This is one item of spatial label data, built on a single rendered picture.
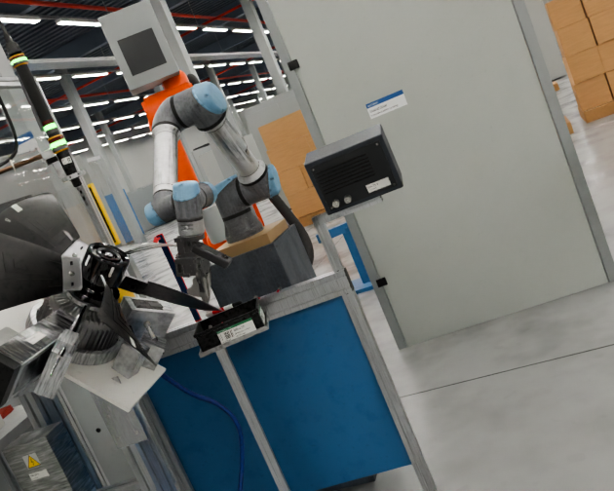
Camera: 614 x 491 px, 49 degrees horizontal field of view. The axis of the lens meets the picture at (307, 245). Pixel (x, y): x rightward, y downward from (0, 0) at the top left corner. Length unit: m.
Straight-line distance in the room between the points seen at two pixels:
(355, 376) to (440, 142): 1.60
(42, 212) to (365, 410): 1.24
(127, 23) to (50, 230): 4.01
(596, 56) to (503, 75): 6.02
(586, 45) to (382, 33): 6.16
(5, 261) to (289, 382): 1.08
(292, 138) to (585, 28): 4.08
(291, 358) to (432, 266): 1.51
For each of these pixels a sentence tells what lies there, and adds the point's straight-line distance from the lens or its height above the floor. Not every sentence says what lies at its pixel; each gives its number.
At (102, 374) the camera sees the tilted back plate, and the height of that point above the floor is 0.93.
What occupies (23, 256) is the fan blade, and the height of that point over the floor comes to 1.31.
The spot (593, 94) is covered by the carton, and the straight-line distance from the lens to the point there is 9.60.
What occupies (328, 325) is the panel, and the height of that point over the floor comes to 0.69.
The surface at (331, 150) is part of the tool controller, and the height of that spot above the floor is 1.24.
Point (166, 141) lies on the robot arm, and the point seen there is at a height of 1.46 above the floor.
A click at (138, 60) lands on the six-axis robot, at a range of 5.88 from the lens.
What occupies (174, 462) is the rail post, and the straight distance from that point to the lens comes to 2.68.
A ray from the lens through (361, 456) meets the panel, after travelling 2.51.
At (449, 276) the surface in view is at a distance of 3.73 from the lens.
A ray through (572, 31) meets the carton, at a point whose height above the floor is 1.14.
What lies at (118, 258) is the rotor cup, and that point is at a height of 1.20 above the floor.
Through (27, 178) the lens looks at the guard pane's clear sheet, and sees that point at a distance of 3.20.
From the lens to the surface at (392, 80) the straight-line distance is 3.58.
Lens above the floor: 1.33
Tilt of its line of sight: 9 degrees down
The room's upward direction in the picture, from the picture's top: 23 degrees counter-clockwise
